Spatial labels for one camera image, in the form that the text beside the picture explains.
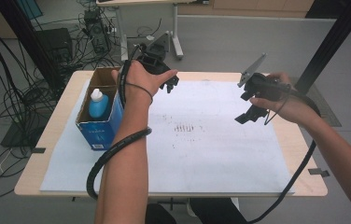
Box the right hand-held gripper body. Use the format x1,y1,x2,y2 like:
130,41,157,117
236,52,292,103

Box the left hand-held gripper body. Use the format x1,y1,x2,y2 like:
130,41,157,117
128,30,173,76

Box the blue bottle with white cap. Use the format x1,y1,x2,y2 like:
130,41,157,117
88,88,110,120

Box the blue cardboard box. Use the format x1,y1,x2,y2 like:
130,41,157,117
75,66,125,152

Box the person's left hand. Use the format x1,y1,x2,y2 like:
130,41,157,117
111,60,178,105

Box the person's right hand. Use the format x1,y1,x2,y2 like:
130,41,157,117
249,71,321,126

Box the white-legged desk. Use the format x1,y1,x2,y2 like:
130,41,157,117
95,0,211,63

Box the white paper mat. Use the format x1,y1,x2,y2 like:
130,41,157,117
39,78,295,194

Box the black computer tower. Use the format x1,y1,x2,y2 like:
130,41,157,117
84,8,112,54

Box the black equipment box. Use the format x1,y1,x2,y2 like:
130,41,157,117
35,27,74,64

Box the person's legs in dark trousers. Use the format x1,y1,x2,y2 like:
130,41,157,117
145,197,241,224

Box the black floor plate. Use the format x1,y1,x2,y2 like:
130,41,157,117
0,120,42,149

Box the thin black wrist cord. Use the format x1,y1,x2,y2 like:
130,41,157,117
263,94,290,126
124,81,155,105

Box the black smooth cable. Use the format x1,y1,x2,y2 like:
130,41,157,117
247,81,321,224

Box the black metal post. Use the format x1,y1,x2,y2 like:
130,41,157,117
0,0,63,91
294,0,351,95

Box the black spiral-wrapped cable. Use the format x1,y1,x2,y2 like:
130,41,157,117
85,59,153,201

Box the bundle of black floor cables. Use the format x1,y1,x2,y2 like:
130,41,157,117
0,0,125,202

